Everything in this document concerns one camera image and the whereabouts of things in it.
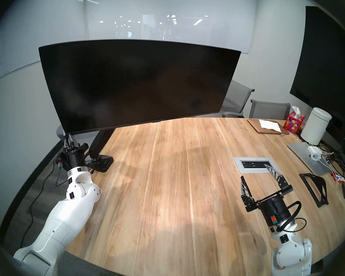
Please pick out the glass whiteboard without writing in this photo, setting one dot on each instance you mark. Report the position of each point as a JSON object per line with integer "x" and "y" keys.
{"x": 218, "y": 22}

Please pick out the black wall television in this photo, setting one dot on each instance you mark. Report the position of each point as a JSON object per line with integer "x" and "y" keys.
{"x": 325, "y": 62}

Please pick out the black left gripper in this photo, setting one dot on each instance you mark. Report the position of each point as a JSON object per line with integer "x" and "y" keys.
{"x": 74, "y": 159}

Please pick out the silver closed laptop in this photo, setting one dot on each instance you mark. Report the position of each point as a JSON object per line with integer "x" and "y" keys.
{"x": 304, "y": 157}

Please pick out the black folding laptop stand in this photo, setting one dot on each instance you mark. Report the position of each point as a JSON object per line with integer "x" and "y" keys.
{"x": 322, "y": 196}

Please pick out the glass whiteboard with writing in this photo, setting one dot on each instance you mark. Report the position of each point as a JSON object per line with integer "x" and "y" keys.
{"x": 37, "y": 31}

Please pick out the grey mesh office chair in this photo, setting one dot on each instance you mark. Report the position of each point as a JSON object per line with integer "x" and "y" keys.
{"x": 60, "y": 133}
{"x": 268, "y": 110}
{"x": 238, "y": 95}

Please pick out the colourful floral tissue box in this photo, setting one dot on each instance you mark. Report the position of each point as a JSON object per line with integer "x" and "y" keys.
{"x": 293, "y": 123}

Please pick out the white power adapter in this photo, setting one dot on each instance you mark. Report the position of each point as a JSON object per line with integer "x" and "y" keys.
{"x": 314, "y": 150}

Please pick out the silver table outlet box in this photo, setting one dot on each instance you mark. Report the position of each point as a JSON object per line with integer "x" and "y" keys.
{"x": 238, "y": 166}

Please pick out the black monitor arm base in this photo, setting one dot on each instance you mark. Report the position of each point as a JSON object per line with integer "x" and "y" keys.
{"x": 103, "y": 164}

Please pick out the white cylindrical canister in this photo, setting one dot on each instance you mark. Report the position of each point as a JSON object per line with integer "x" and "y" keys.
{"x": 314, "y": 127}

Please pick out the black curved wide monitor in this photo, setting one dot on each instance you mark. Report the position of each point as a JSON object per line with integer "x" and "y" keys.
{"x": 138, "y": 82}

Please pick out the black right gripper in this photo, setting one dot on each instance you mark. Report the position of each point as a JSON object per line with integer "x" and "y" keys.
{"x": 276, "y": 210}

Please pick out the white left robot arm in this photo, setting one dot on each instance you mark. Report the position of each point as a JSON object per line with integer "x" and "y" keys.
{"x": 66, "y": 215}

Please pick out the brown leather desk pad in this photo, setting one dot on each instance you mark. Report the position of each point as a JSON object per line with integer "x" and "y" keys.
{"x": 254, "y": 126}

